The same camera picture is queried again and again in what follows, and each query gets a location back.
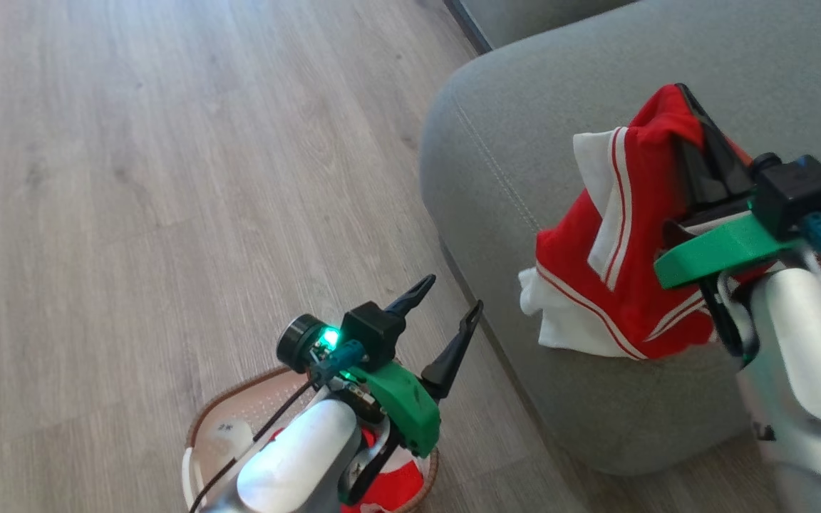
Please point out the red white-striped garment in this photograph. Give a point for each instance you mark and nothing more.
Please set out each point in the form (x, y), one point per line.
(596, 271)

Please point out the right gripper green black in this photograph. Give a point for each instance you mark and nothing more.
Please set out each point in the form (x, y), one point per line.
(724, 251)

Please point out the white basket brown woven rim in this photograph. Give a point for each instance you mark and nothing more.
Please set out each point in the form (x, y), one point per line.
(239, 402)

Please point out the red and white garment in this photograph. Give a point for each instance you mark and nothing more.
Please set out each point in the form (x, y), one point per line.
(396, 488)

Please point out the white smooth cloth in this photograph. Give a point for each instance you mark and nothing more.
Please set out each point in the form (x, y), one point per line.
(229, 436)

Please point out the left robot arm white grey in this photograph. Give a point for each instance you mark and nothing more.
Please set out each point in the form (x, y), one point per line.
(296, 463)

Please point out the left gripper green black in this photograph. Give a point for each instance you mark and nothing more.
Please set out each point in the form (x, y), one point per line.
(400, 399)

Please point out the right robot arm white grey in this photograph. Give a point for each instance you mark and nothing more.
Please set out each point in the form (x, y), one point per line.
(802, 370)

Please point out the grey fabric sofa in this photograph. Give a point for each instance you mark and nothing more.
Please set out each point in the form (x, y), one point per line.
(524, 107)

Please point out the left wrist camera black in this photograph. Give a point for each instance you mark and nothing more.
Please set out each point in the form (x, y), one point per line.
(296, 343)

